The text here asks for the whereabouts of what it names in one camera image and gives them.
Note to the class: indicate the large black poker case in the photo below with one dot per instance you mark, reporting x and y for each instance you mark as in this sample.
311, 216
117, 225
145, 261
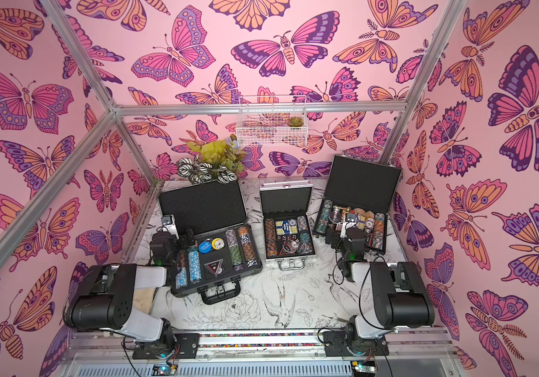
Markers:
217, 247

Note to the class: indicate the small silver poker case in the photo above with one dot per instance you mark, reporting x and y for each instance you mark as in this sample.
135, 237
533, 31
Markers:
287, 230

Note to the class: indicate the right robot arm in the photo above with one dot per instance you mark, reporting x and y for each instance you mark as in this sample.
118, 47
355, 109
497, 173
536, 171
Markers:
392, 296

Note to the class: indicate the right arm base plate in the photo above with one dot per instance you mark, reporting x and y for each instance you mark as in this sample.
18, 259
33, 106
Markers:
343, 344

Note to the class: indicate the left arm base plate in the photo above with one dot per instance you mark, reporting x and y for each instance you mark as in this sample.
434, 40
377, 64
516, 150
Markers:
180, 346

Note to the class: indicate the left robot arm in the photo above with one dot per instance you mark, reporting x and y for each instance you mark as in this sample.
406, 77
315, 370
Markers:
104, 299

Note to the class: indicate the right black poker case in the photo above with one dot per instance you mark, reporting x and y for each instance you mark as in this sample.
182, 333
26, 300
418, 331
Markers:
361, 184

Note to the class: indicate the white wire basket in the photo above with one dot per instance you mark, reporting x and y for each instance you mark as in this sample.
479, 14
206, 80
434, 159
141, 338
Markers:
263, 120

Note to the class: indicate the aluminium front rail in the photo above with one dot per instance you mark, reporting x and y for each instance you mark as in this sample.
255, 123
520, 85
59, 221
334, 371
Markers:
304, 343

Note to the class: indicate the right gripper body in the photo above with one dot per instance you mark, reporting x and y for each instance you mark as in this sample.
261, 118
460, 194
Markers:
345, 234

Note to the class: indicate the striped black white plant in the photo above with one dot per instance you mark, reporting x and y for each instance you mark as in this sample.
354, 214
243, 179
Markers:
199, 172

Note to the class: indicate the green leafy plant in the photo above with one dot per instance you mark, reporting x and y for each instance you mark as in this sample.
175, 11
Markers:
219, 154

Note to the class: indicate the small succulent plant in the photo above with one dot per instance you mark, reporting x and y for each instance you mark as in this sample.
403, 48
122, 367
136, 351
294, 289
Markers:
296, 122

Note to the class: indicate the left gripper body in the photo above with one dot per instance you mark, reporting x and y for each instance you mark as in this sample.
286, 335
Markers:
177, 245

